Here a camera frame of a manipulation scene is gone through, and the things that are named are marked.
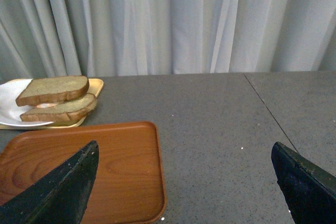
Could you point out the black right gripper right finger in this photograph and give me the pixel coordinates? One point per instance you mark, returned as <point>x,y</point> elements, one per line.
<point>308,189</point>

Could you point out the white round plate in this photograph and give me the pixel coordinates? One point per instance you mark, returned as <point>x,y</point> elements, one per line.
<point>10,112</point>

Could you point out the bread slice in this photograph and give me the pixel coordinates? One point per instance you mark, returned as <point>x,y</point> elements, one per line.
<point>51,90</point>
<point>73,110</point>

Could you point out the pink sandwich filling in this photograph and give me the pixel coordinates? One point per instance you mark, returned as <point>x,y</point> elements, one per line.
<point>46,105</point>

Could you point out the grey curtain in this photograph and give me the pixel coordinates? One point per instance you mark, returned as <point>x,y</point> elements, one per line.
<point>104,38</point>

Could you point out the yellow bear tray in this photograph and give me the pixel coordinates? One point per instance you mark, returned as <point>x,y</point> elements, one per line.
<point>95,87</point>

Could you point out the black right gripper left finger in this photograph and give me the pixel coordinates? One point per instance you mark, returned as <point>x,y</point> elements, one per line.
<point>61,196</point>

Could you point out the brown wood-grain tray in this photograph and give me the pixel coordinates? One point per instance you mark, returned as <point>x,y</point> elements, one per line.
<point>129,186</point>

